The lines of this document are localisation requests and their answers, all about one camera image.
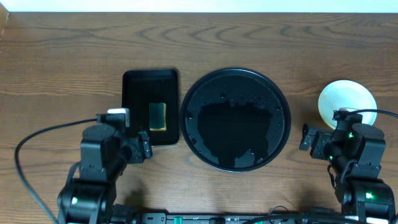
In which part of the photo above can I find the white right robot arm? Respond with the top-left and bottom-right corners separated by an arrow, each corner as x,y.
299,123 -> 396,223

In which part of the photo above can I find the yellow sponge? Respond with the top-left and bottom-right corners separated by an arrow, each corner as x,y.
149,103 -> 167,131

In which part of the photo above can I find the mint plate with two drops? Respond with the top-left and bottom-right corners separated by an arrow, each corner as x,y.
318,80 -> 377,129

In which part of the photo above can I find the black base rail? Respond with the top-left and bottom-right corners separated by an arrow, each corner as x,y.
132,213 -> 357,224

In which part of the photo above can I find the round black tray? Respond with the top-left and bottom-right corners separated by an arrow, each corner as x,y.
180,68 -> 292,172

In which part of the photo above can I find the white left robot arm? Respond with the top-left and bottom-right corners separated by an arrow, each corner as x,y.
57,123 -> 153,223

